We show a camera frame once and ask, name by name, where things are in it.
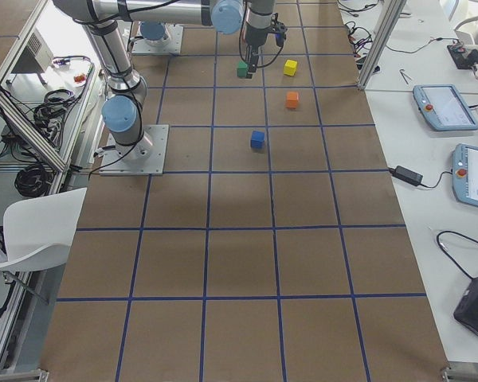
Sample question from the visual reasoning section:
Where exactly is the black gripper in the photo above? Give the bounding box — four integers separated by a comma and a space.
245, 10, 272, 78

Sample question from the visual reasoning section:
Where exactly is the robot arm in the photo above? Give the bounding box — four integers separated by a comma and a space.
54, 1, 287, 159

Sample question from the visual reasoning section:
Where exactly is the green wooden block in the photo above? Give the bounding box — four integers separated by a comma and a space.
236, 60, 249, 78

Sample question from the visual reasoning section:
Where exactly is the yellow wooden block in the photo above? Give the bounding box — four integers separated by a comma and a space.
283, 59, 298, 77

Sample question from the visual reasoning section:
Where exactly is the orange wooden block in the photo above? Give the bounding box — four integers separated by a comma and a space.
285, 91, 300, 110

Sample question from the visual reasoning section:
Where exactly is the blue wooden block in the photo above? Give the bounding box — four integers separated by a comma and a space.
250, 131, 265, 150

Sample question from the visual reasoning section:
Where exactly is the hex key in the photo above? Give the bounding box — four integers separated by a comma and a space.
399, 69, 412, 85

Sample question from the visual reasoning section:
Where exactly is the black power adapter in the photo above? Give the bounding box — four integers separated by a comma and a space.
389, 166, 423, 186

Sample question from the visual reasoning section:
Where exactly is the far teach pendant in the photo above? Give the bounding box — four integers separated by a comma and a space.
412, 84, 478, 131

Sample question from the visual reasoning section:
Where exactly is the teach pendant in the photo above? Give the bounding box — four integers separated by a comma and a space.
412, 84, 478, 131
452, 144, 478, 207

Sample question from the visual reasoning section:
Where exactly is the near teach pendant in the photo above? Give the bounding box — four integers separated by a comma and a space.
452, 144, 478, 207

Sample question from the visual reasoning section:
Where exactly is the white chair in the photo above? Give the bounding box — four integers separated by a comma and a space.
0, 188, 87, 272

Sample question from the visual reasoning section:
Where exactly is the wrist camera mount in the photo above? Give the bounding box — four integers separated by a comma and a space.
269, 13, 288, 49

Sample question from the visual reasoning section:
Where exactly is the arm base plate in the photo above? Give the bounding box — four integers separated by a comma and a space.
99, 124, 170, 176
131, 22, 183, 56

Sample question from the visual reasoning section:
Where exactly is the aluminium frame post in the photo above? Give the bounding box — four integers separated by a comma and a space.
358, 0, 406, 91

